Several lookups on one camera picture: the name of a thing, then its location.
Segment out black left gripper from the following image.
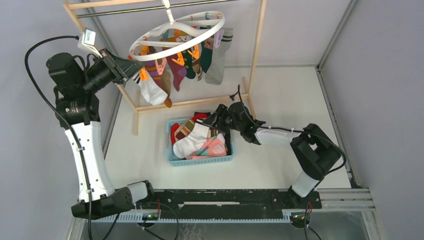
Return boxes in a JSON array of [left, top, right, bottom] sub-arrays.
[[80, 47, 146, 94]]

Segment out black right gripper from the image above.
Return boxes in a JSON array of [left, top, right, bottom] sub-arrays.
[[202, 103, 244, 134]]

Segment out orange clothespin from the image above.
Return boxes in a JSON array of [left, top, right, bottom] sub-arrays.
[[173, 52, 185, 66], [138, 67, 149, 81]]

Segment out white black striped sock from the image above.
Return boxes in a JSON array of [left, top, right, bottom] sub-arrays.
[[133, 73, 168, 106]]

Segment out purple striped sock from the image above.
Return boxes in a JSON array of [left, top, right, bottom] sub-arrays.
[[145, 61, 173, 108]]

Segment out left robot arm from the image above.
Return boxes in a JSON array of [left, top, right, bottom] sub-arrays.
[[46, 49, 157, 220]]

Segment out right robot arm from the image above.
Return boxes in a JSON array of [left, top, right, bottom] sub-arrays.
[[202, 101, 347, 208]]

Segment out white round sock hanger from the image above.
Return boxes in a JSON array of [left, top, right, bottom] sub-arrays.
[[128, 0, 226, 62]]

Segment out red sock in basket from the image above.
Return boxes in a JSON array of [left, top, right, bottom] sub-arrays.
[[170, 112, 210, 145]]

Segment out pink sock in basket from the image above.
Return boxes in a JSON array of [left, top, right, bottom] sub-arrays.
[[186, 133, 227, 159]]

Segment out pink clothespin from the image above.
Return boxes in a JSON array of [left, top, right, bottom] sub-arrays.
[[155, 57, 167, 76]]

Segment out maroon tan striped sock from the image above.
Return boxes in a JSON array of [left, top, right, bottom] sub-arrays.
[[174, 118, 196, 142]]

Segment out grey striped hanging sock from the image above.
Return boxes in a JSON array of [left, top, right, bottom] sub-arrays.
[[205, 27, 234, 86]]

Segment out red sock purple toe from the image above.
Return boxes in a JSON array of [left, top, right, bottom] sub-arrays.
[[166, 54, 187, 92]]

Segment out brown striped hanging sock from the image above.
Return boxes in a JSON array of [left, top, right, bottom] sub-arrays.
[[192, 57, 203, 81]]

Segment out light blue plastic basket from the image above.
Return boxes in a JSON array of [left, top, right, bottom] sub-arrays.
[[166, 118, 234, 167]]

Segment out green christmas hanging sock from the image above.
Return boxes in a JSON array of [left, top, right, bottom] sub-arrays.
[[200, 38, 214, 73]]

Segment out purple clothespin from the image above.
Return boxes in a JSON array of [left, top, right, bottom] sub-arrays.
[[213, 29, 225, 49]]

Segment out metal hanging rod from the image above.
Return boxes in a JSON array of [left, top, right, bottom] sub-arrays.
[[76, 0, 237, 19]]

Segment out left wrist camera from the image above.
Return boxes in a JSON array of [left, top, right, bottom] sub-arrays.
[[77, 28, 101, 57]]

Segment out wooden drying rack frame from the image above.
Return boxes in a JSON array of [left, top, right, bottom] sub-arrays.
[[63, 0, 267, 136]]

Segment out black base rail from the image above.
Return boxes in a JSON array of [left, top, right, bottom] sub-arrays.
[[137, 189, 323, 221]]

